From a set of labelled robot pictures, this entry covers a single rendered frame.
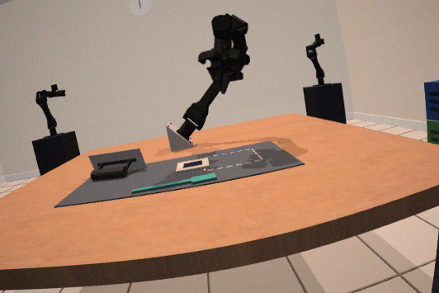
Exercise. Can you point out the beige square tile with dark centre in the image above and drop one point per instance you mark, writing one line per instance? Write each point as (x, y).
(199, 163)

